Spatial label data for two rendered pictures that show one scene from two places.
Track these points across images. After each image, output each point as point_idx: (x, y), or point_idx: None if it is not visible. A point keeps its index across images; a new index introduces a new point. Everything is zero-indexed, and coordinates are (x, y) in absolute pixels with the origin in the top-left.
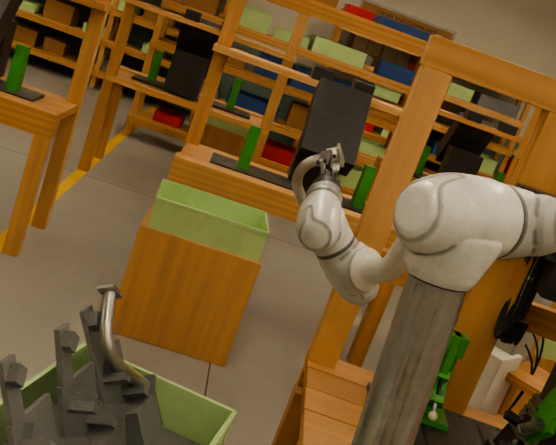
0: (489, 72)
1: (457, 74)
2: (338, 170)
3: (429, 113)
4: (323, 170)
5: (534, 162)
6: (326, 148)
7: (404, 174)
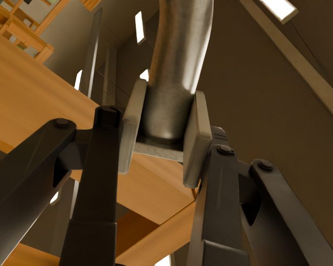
0: (141, 257)
1: (159, 230)
2: (119, 172)
3: (120, 192)
4: None
5: None
6: (204, 95)
7: (16, 133)
